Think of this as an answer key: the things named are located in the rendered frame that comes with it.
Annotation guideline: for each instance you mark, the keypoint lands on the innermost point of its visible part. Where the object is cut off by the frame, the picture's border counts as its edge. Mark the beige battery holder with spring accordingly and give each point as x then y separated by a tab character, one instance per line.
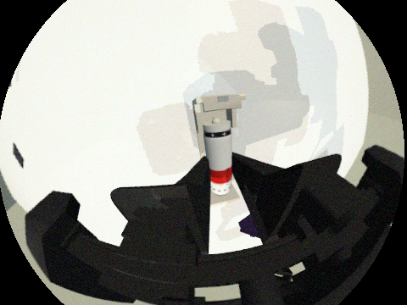
221	107

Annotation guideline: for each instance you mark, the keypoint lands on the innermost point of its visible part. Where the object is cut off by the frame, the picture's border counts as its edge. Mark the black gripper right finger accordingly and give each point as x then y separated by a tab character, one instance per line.
270	191

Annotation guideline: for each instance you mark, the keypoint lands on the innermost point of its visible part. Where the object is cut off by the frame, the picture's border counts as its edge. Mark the grey cylinder with red band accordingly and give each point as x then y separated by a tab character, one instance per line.
219	149

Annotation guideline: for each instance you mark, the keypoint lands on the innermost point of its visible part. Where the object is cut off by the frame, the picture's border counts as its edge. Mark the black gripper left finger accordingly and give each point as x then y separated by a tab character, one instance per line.
188	199

